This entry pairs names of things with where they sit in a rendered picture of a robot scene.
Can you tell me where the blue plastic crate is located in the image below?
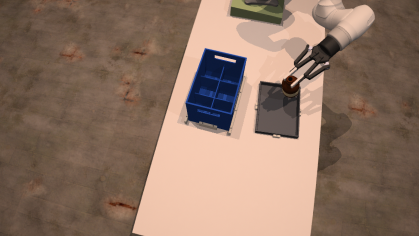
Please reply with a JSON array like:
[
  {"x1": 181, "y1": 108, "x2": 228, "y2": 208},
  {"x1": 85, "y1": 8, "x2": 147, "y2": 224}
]
[{"x1": 185, "y1": 48, "x2": 247, "y2": 131}]

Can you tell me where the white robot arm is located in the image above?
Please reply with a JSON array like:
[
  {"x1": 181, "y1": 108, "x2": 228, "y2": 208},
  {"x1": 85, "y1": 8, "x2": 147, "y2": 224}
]
[{"x1": 244, "y1": 0, "x2": 375, "y2": 51}]

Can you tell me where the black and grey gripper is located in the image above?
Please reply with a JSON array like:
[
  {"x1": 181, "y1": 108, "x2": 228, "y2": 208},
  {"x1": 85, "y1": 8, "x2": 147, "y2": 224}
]
[{"x1": 283, "y1": 36, "x2": 340, "y2": 88}]

